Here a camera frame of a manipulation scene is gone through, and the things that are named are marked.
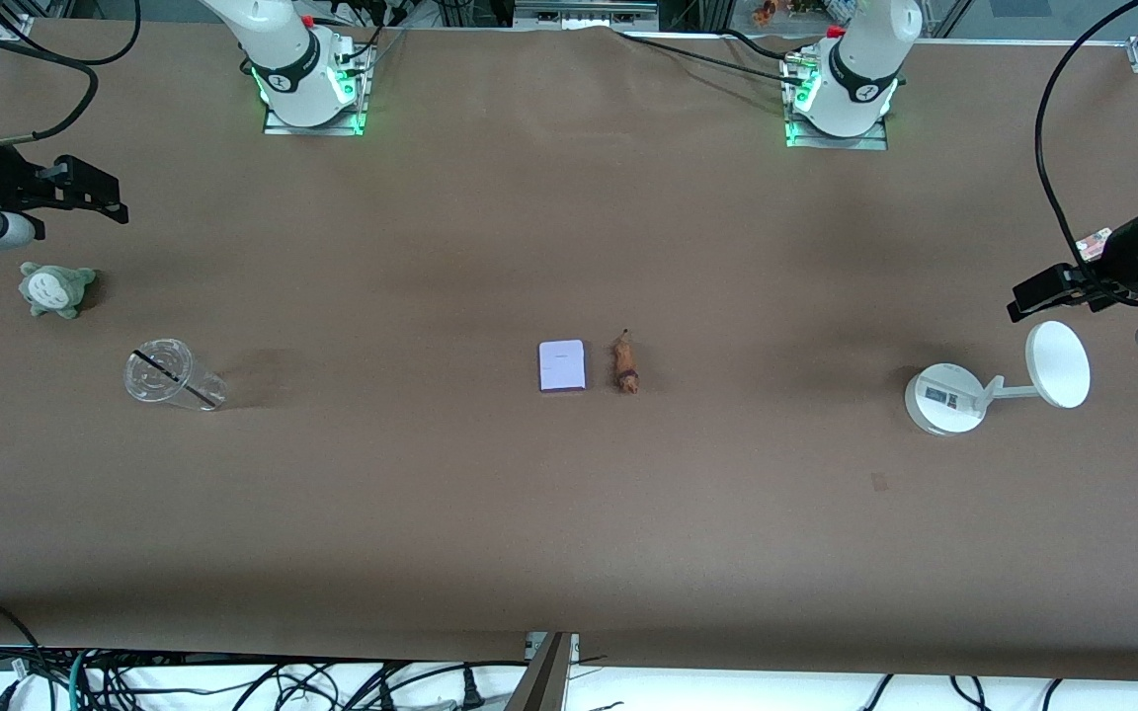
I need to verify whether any long black base cable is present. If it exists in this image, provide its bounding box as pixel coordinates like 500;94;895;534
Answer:
611;30;802;85

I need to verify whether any black drinking straw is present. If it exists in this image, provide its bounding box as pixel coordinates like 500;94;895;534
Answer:
132;348;218;408

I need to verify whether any brown lion statue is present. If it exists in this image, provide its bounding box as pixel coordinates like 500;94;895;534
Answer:
610;329;641;396

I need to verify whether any brown table cover sheet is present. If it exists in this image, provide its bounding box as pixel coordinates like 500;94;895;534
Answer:
0;18;1138;682

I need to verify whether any aluminium profile post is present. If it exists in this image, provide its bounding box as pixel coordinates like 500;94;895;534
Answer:
504;632;581;711

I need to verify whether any short black base cable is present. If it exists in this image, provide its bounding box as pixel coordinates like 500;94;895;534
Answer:
720;29;792;60

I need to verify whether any grey totoro plush toy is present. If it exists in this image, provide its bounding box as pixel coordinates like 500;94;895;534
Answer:
19;262;98;320

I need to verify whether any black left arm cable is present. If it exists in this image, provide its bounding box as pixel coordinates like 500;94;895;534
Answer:
1033;0;1138;297

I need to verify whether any white round phone stand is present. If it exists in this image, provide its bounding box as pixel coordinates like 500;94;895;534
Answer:
903;320;1092;436

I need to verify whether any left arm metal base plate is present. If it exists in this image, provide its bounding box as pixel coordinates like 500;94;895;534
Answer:
784;49;889;152

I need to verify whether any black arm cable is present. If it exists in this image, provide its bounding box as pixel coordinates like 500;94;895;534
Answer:
1033;0;1138;297
0;0;142;149

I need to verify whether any clear plastic cup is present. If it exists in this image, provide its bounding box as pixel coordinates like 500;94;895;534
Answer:
124;338;229;412

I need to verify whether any silver metal rail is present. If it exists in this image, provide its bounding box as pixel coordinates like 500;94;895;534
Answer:
514;0;660;32

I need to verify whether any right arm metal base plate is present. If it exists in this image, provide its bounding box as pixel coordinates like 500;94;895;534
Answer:
261;38;369;137

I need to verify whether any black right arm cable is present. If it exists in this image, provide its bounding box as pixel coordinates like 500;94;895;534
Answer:
0;0;142;149

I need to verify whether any lilac phone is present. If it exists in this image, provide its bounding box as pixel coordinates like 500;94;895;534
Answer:
538;340;588;394

